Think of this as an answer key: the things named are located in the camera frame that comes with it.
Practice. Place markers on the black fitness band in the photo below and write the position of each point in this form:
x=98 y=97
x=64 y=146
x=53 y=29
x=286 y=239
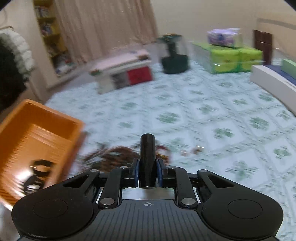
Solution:
x=147 y=161

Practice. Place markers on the yellow bookshelf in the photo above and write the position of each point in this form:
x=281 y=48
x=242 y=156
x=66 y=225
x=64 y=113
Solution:
x=50 y=30

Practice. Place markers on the pink cover book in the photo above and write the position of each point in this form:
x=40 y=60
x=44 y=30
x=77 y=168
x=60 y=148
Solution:
x=120 y=60

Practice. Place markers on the long white box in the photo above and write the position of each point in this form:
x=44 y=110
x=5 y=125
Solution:
x=277 y=85

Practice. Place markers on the black puffer jacket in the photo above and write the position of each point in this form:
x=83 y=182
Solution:
x=11 y=81

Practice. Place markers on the white grey puffer jacket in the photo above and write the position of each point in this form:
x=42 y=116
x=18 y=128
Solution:
x=20 y=49

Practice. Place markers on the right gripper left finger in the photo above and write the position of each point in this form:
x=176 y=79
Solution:
x=119 y=178

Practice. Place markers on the black gold wristwatch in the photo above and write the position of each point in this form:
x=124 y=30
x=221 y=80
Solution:
x=41 y=170

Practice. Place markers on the orange plastic tray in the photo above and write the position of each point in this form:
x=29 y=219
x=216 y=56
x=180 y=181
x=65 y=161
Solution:
x=33 y=131

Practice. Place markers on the purple tissue pack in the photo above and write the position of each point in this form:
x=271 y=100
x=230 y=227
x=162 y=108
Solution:
x=230 y=37

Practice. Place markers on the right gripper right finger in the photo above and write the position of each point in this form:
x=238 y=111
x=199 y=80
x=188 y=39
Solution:
x=178 y=179

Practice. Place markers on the light green small box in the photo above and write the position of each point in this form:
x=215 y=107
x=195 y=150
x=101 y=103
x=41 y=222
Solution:
x=289 y=67

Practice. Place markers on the green tissue pack bundle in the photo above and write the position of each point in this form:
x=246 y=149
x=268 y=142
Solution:
x=218 y=59

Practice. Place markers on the floral green white tablecloth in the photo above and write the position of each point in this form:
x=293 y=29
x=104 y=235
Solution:
x=223 y=123

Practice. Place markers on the dark brown wooden box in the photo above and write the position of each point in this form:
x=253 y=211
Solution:
x=263 y=41

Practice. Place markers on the dark green glass humidifier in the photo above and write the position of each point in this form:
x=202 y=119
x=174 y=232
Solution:
x=173 y=53

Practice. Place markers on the thick white red book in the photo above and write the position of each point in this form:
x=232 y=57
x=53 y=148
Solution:
x=117 y=77

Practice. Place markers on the beige curtain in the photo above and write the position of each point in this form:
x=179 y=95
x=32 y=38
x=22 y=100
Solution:
x=94 y=29

